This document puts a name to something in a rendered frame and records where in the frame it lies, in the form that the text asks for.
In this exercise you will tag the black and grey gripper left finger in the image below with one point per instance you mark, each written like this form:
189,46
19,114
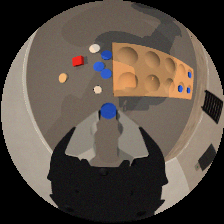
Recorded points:
77,144

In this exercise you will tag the red block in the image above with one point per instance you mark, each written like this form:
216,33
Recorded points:
78,61

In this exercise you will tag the orange tray with round pockets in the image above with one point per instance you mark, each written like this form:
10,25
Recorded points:
142,71

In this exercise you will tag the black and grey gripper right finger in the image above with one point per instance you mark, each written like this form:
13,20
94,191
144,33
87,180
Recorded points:
136,145

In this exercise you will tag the orange disc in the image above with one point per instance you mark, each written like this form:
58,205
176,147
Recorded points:
63,77

